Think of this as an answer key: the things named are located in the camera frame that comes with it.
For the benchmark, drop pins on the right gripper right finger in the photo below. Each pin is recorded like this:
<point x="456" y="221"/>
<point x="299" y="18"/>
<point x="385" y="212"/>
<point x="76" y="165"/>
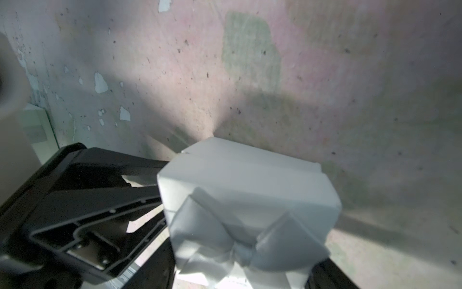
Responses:
<point x="327" y="275"/>

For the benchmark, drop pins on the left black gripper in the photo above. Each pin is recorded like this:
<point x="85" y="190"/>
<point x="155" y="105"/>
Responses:
<point x="57" y="233"/>

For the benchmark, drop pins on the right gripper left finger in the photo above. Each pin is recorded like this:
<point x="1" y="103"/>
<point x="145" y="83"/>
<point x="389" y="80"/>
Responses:
<point x="157" y="272"/>

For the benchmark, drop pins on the white bow gift box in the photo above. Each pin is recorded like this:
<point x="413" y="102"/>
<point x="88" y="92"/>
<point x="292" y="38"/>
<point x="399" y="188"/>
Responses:
<point x="242" y="215"/>
<point x="38" y="129"/>

